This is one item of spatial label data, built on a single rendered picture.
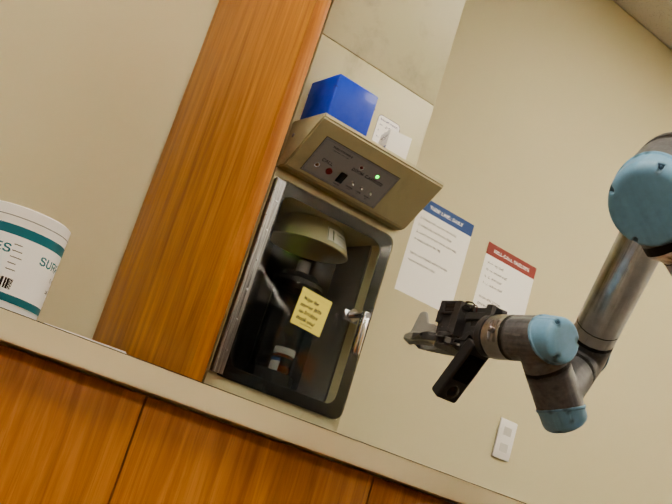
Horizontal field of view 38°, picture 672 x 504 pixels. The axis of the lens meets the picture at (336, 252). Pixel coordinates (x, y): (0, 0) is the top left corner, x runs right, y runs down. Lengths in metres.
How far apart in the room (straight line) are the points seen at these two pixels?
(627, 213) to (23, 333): 0.83
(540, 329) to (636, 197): 0.29
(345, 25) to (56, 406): 1.03
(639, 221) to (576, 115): 1.82
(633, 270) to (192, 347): 0.75
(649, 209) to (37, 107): 1.32
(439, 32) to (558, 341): 0.92
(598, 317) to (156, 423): 0.72
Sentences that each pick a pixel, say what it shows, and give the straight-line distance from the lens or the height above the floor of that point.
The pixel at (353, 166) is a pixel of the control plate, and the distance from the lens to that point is 1.90.
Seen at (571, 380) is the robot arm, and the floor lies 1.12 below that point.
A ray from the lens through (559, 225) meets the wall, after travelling 3.05.
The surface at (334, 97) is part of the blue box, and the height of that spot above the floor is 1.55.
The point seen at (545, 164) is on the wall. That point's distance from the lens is 3.03.
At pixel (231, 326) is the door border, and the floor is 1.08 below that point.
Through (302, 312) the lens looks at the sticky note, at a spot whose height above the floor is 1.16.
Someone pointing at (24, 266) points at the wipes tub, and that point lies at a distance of 1.42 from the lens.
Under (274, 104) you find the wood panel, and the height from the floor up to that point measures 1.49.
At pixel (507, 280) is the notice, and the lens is 2.88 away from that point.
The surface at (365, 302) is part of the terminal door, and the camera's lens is 1.98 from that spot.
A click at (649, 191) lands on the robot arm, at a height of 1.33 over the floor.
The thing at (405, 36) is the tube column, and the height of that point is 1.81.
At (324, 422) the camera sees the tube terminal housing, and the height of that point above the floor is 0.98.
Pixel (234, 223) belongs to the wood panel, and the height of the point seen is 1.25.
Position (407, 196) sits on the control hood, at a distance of 1.98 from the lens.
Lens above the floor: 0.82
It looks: 15 degrees up
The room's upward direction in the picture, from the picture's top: 17 degrees clockwise
